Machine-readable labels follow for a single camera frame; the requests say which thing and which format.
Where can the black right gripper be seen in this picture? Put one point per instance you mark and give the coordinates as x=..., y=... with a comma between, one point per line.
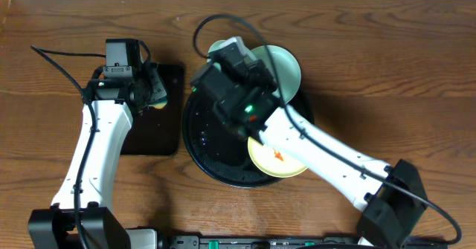
x=259, y=70

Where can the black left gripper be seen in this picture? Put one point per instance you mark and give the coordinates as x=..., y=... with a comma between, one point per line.
x=155, y=77

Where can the green and yellow sponge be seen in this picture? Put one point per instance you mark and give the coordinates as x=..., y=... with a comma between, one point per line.
x=158, y=105

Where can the light blue plate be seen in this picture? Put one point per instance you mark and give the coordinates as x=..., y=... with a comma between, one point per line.
x=212, y=57

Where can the yellow plate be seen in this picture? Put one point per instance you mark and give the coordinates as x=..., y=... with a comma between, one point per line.
x=273, y=162

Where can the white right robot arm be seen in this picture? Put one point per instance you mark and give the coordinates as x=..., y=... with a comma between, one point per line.
x=392, y=199

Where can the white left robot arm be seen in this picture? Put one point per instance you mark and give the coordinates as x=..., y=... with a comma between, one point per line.
x=80, y=215

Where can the black rectangular tray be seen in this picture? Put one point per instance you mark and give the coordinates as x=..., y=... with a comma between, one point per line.
x=157, y=131

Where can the black round tray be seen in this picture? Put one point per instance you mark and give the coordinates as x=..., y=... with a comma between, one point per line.
x=215, y=151

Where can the pale green plate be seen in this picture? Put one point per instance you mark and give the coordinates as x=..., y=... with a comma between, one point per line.
x=288, y=71

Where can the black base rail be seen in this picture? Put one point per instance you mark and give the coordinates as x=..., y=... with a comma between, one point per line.
x=223, y=242

